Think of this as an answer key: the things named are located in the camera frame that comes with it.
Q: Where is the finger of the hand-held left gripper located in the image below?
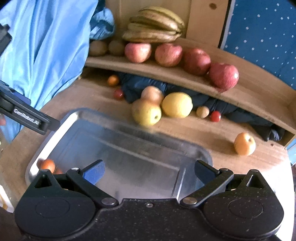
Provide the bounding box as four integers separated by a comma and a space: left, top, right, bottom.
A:
0, 24, 12, 55
0, 80, 61, 136

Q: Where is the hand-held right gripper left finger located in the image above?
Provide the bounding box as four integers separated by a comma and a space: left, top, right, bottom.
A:
29, 159, 119, 208

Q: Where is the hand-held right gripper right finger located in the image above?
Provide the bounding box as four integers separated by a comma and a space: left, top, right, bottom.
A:
180, 160, 272, 208

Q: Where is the metal tray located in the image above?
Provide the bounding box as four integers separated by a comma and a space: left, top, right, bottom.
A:
25, 108, 213, 202

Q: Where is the small orange tangerine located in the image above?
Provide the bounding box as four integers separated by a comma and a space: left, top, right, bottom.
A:
37, 159, 63, 175
107, 75, 120, 87

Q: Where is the orange persimmon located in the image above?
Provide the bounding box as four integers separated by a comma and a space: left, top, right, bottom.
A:
233, 132, 256, 156

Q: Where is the yellow lemon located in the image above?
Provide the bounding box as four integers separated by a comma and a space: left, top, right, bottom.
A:
161, 92, 193, 118

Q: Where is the yellow green apple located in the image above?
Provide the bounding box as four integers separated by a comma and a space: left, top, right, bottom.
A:
132, 98, 162, 127

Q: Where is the light blue cloth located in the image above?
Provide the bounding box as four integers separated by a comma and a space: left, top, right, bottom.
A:
0, 0, 105, 142

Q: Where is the small brown round fruit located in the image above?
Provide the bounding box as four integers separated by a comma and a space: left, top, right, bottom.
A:
196, 106, 210, 118

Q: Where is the dark blue jacket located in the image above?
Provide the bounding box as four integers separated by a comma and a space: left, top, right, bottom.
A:
116, 72, 286, 142

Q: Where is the pale pink apple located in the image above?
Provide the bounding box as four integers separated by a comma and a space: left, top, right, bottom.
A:
141, 86, 164, 106

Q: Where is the brown kiwi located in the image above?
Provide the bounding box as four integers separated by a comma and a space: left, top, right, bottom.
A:
108, 39, 126, 56
89, 40, 109, 56

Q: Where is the red apple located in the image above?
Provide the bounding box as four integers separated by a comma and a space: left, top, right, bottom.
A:
183, 48, 211, 76
154, 43, 183, 67
124, 42, 152, 63
209, 62, 240, 91

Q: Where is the blue plastic bag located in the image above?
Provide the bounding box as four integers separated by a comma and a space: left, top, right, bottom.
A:
90, 7, 116, 41

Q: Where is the wooden shelf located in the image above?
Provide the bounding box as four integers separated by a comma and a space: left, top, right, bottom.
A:
84, 0, 296, 146

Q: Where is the blue white-dotted board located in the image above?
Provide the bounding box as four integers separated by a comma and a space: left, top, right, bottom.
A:
221, 0, 296, 88

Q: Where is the banana bunch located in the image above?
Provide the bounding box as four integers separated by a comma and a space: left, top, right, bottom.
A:
122, 6, 186, 44

